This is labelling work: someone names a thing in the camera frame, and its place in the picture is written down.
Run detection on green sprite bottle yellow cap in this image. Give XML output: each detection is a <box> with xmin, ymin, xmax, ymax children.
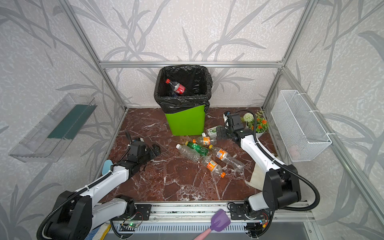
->
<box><xmin>185</xmin><ymin>141</ymin><xmax>209</xmax><ymax>156</ymax></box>

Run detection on orange fanta label bottle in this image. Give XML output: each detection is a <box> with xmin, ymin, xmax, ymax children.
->
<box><xmin>209</xmin><ymin>145</ymin><xmax>245</xmax><ymax>173</ymax></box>

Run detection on long clear bottle white cap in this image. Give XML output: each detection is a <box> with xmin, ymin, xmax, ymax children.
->
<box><xmin>176</xmin><ymin>144</ymin><xmax>200</xmax><ymax>163</ymax></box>

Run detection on coca cola bottle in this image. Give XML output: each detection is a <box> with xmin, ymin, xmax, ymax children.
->
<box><xmin>166</xmin><ymin>79</ymin><xmax>186</xmax><ymax>95</ymax></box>

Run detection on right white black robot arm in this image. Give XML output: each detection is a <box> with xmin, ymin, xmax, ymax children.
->
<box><xmin>217</xmin><ymin>111</ymin><xmax>321</xmax><ymax>219</ymax></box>

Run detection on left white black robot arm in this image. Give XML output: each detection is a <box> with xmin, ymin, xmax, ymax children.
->
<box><xmin>36</xmin><ymin>138</ymin><xmax>161</xmax><ymax>240</ymax></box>

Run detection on orange label bottle near bin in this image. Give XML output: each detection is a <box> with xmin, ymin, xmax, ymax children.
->
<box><xmin>193</xmin><ymin>136</ymin><xmax>217</xmax><ymax>146</ymax></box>

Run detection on green plastic trash bin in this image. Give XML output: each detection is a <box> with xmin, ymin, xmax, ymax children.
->
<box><xmin>165</xmin><ymin>105</ymin><xmax>206</xmax><ymax>136</ymax></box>

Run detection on black bin liner bag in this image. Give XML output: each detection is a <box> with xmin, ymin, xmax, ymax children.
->
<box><xmin>154</xmin><ymin>65</ymin><xmax>213</xmax><ymax>114</ymax></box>

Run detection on lime label square bottle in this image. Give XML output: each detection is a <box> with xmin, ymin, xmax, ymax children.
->
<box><xmin>207</xmin><ymin>125</ymin><xmax>222</xmax><ymax>138</ymax></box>

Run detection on white pot artificial flowers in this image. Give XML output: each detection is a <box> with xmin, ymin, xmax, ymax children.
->
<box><xmin>241</xmin><ymin>111</ymin><xmax>269</xmax><ymax>138</ymax></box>

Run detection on teal plastic spatula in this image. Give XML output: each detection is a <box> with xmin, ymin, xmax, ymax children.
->
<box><xmin>102</xmin><ymin>160</ymin><xmax>114</xmax><ymax>175</ymax></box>

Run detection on green circuit board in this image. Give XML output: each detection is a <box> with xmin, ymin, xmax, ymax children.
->
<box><xmin>121</xmin><ymin>222</ymin><xmax>142</xmax><ymax>230</ymax></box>

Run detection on purple plastic scoop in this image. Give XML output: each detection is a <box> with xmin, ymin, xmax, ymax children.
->
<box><xmin>195</xmin><ymin>209</ymin><xmax>231</xmax><ymax>240</ymax></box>

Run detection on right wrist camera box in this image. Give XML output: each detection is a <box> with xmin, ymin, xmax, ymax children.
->
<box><xmin>223</xmin><ymin>111</ymin><xmax>231</xmax><ymax>128</ymax></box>

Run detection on white wire mesh basket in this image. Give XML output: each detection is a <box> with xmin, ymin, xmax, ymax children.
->
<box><xmin>271</xmin><ymin>90</ymin><xmax>332</xmax><ymax>162</ymax></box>

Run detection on clear acrylic wall shelf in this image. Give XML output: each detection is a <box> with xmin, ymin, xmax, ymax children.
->
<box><xmin>9</xmin><ymin>94</ymin><xmax>98</xmax><ymax>163</ymax></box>

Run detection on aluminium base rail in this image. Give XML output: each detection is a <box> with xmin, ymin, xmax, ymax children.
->
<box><xmin>112</xmin><ymin>201</ymin><xmax>319</xmax><ymax>239</ymax></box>

